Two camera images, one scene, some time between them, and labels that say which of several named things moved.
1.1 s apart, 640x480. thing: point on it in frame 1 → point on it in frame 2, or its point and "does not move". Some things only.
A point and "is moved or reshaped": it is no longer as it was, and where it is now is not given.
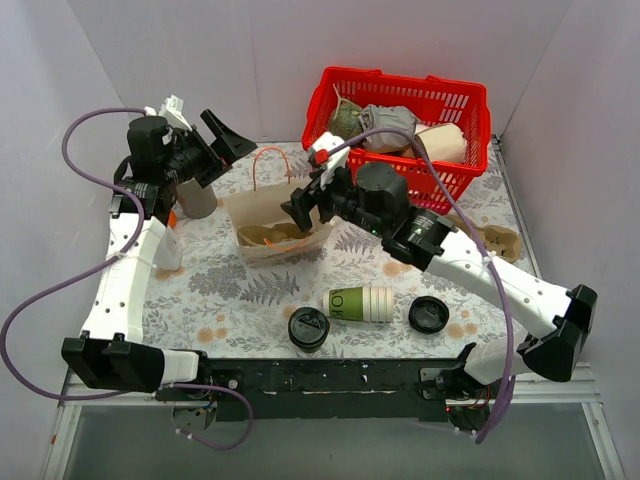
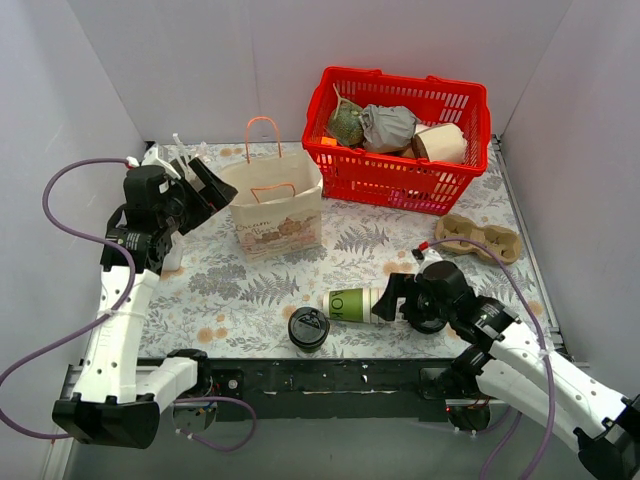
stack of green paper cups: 362,303 does not move
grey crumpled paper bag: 376,117 does not move
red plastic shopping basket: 434,99 does not move
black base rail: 356,388 does not move
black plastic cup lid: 308,327 does not move
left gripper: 211,154 → 201,195
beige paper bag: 266,233 is moved or reshaped
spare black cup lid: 428,314 does not move
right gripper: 310,199 → 405,298
